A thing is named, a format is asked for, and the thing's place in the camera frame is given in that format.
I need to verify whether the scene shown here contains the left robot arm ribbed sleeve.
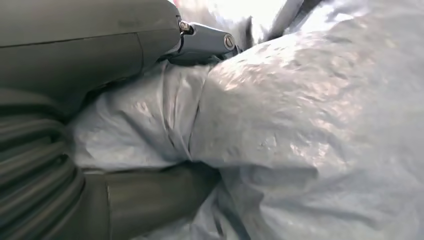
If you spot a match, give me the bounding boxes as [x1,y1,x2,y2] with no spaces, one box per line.
[0,110,86,240]

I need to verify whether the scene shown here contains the grey plastic mailer package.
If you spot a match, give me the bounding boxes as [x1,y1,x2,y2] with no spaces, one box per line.
[67,0,424,240]

